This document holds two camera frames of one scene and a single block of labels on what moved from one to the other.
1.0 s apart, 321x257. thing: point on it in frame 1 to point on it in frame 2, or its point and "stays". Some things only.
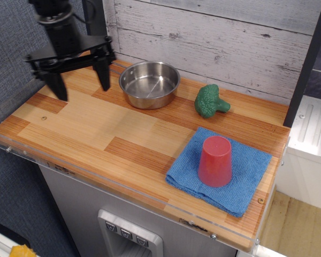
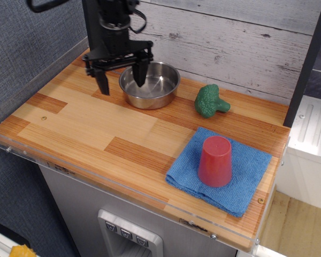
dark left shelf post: [94, 17] stays
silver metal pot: [148, 85] stays
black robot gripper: [72, 51] to [117, 51]
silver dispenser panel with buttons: [121, 237] stays
